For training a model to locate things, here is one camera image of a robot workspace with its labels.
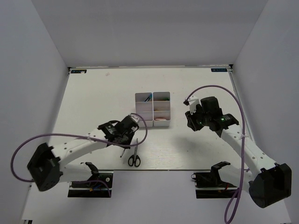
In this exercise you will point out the left white compartment organizer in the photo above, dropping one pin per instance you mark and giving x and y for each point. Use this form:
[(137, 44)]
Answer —
[(144, 109)]

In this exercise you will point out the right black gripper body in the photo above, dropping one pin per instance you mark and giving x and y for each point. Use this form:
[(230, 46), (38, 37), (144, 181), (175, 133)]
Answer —
[(198, 119)]

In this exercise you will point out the right blue corner label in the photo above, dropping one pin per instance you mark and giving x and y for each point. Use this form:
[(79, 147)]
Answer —
[(219, 70)]

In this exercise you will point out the left blue corner label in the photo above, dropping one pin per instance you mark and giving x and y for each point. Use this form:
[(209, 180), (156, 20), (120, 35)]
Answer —
[(78, 71)]

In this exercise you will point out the white compartment organizer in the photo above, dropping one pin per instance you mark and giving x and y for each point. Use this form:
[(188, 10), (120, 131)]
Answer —
[(164, 109), (144, 109)]

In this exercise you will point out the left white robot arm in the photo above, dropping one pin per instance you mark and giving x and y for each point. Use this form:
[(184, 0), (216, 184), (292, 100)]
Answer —
[(51, 165)]

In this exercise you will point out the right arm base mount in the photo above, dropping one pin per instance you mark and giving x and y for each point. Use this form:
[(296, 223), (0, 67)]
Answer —
[(220, 182)]

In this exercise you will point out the blue corner label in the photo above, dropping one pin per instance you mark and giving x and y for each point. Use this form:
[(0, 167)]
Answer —
[(78, 71), (219, 70)]

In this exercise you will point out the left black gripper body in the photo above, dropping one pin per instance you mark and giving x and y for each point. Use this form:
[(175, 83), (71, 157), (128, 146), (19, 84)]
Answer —
[(127, 138)]

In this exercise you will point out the right white compartment organizer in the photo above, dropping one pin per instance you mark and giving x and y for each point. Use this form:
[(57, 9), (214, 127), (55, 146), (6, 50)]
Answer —
[(164, 109)]

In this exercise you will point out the black-handled scissors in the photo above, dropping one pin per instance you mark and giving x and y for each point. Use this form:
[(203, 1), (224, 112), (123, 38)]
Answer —
[(134, 160)]

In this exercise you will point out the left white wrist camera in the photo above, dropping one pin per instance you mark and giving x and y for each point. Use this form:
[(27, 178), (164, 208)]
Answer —
[(136, 118)]

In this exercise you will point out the pink white eraser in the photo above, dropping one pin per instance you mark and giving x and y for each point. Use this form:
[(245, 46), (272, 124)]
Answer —
[(160, 119)]

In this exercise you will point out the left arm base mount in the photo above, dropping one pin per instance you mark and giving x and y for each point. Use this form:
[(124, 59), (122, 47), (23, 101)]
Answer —
[(97, 189)]

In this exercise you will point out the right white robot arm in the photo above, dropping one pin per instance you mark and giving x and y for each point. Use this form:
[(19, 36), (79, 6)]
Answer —
[(267, 182)]

